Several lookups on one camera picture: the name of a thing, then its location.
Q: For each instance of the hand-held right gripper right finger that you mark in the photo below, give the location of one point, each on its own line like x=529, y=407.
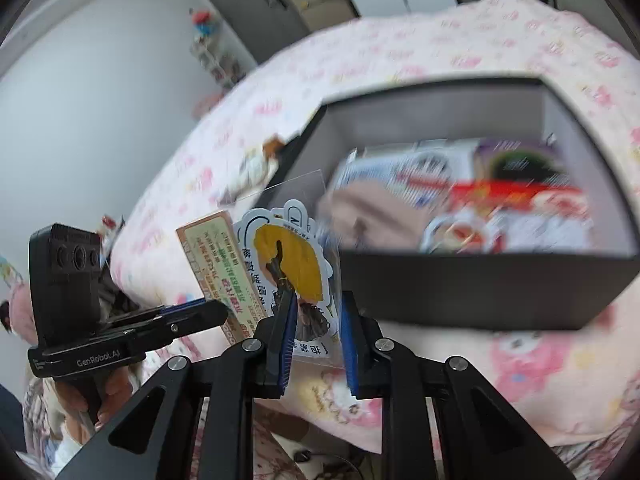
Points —
x=350, y=355

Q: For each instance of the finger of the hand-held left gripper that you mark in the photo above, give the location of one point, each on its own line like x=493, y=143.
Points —
x=182, y=305
x=200, y=317

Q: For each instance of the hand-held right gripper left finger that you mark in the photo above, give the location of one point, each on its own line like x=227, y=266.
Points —
x=286, y=342

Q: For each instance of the beige green ticket card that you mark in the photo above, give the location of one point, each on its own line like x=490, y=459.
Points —
x=215, y=255

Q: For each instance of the yellow figure sticker card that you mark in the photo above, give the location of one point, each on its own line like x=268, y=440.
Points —
x=287, y=255

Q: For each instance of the black cardboard box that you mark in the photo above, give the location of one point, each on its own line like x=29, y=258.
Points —
x=450, y=290

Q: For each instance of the person's left hand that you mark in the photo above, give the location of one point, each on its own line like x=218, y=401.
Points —
x=117, y=390

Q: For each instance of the pink plush toy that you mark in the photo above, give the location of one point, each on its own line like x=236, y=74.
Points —
x=15, y=305

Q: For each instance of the small brown white figure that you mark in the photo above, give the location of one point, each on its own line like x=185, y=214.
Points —
x=257, y=165

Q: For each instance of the blue white patterned packet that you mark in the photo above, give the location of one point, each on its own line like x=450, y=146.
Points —
x=400, y=170

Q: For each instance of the pink round cushion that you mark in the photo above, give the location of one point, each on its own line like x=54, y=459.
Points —
x=207, y=107

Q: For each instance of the red white snack packet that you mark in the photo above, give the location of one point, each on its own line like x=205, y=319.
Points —
x=530, y=215

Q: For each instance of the white shelf rack with toys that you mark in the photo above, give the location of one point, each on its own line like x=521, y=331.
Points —
x=215, y=50

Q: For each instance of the purple packet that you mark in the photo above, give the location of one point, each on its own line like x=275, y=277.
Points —
x=525, y=160

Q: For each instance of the grey door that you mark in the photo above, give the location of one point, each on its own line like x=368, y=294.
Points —
x=250, y=5

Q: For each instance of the pink printed blanket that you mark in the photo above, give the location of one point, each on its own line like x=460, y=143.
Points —
x=400, y=45

